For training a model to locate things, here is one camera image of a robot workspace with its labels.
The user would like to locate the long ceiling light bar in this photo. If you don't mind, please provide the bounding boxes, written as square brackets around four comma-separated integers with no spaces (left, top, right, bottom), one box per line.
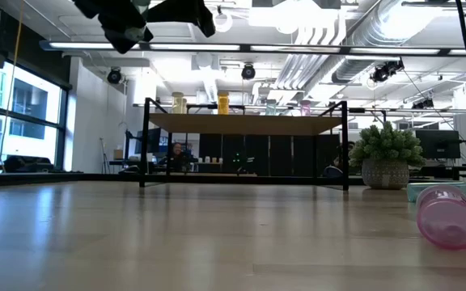
[40,39,466,57]

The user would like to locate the black computer monitor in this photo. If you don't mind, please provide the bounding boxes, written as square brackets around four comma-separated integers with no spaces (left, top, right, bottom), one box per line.
[134,127,170,155]
[414,128,461,160]

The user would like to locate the person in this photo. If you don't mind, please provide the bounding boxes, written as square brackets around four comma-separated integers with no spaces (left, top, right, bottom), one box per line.
[167,141,189,173]

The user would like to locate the wooden shelf black metal frame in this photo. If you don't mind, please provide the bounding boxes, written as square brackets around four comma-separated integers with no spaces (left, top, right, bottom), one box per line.
[138,96,350,192]

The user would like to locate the yellow power cable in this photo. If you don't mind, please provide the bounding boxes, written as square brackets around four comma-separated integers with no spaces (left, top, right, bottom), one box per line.
[0,0,26,174]

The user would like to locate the black partition panels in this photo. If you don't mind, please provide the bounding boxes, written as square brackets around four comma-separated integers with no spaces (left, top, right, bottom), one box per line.
[198,133,335,175]

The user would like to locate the round white pendant lamp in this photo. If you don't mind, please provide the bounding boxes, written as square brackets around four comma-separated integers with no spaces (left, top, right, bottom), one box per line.
[211,6,234,33]

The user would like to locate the black sofa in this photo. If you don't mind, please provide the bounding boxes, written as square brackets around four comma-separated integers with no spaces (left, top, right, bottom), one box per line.
[2,154,56,174]

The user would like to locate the black ceiling spotlight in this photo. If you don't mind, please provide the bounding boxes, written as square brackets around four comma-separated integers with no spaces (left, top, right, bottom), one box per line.
[370,59,405,84]
[412,96,435,111]
[106,66,123,85]
[240,62,256,81]

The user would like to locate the silver air duct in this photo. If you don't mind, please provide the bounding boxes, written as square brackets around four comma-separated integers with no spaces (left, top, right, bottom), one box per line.
[332,0,460,84]

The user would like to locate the green plant in grey pot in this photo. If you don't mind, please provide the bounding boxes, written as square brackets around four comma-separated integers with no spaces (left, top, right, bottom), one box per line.
[348,120,427,191]

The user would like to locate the large window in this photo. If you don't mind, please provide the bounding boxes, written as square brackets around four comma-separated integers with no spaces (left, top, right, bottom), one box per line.
[0,60,72,171]

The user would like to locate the orange medicine bottle white cap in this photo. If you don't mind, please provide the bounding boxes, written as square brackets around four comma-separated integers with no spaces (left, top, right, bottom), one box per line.
[217,91,231,116]

